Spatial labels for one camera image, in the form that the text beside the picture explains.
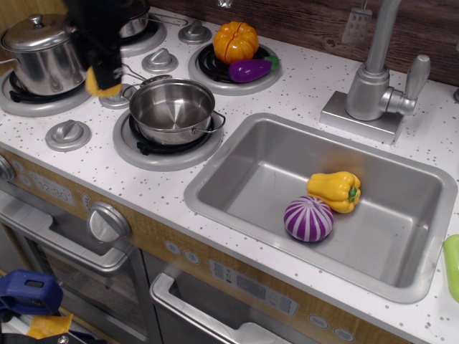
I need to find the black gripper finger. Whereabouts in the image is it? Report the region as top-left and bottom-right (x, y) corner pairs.
(91, 53), (123, 90)

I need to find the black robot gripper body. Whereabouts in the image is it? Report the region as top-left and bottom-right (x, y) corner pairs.
(65, 1), (124, 70)

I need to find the yellow toy corn cob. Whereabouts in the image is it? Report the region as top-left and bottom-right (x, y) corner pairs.
(85, 67), (122, 97)

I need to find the middle left grey stove knob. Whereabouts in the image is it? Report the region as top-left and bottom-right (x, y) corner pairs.
(99, 84), (137, 110)

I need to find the grey stove knob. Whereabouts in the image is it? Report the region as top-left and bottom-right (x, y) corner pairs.
(99, 84), (137, 110)
(45, 120), (92, 152)
(141, 48), (179, 74)
(178, 20), (212, 44)

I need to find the back left stove burner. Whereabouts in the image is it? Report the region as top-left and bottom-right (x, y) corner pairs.
(120, 14), (166, 57)

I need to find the stove burner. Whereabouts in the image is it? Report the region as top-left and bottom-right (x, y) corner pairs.
(1, 69), (90, 118)
(188, 44), (281, 96)
(120, 14), (166, 57)
(113, 111), (225, 172)

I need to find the front grey stove knob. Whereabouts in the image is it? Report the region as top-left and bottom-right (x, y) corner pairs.
(45, 120), (92, 152)

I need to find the front right stove burner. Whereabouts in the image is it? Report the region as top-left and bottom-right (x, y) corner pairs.
(113, 111), (225, 172)

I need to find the back grey stove knob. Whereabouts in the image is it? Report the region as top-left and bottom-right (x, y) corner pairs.
(178, 20), (212, 44)

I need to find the back right stove burner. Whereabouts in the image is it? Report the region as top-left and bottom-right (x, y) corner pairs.
(188, 44), (281, 96)

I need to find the front left stove burner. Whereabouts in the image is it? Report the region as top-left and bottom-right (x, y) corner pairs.
(1, 69), (90, 118)

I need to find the small steel pot glass lid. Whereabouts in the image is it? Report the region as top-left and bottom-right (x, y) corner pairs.
(118, 0), (189, 39)

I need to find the tall steel pot with lid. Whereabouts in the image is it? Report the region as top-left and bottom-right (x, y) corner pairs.
(1, 14), (86, 96)

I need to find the orange toy pumpkin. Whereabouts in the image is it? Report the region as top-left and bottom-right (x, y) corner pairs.
(213, 21), (259, 65)

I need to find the purple toy eggplant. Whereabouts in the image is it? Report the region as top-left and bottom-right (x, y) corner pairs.
(228, 56), (280, 83)

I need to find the round silver oven dial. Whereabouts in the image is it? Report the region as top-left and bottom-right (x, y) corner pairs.
(86, 201), (131, 244)

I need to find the blue clamp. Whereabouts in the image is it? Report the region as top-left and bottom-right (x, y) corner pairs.
(1, 269), (63, 322)

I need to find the purple striped toy onion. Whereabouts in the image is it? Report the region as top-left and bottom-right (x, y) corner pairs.
(283, 196), (334, 242)

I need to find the hanging silver spatula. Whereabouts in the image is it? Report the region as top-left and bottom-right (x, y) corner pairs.
(341, 1), (372, 45)

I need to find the yellow toy bell pepper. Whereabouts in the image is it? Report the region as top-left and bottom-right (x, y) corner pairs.
(306, 171), (361, 214)

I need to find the silver toy faucet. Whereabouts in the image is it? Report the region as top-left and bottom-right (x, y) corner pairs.
(320, 1), (431, 145)

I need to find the yellow cloth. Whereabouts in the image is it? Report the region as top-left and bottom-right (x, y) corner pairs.
(27, 314), (73, 339)

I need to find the grey metal sink basin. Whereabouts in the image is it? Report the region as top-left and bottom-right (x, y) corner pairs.
(184, 113), (458, 303)

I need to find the green object at edge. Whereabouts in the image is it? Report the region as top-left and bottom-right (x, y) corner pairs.
(443, 234), (459, 302)

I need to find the wire utensil handle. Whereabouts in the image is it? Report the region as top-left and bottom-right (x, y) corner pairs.
(121, 63), (146, 82)

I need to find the steel pan with handles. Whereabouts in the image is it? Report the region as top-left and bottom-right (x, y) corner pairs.
(121, 76), (226, 145)

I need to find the silver oven door handle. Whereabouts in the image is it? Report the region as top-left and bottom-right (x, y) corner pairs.
(1, 191), (129, 277)

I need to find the silver dishwasher door handle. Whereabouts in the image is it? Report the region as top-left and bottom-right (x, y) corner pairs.
(150, 273), (288, 344)

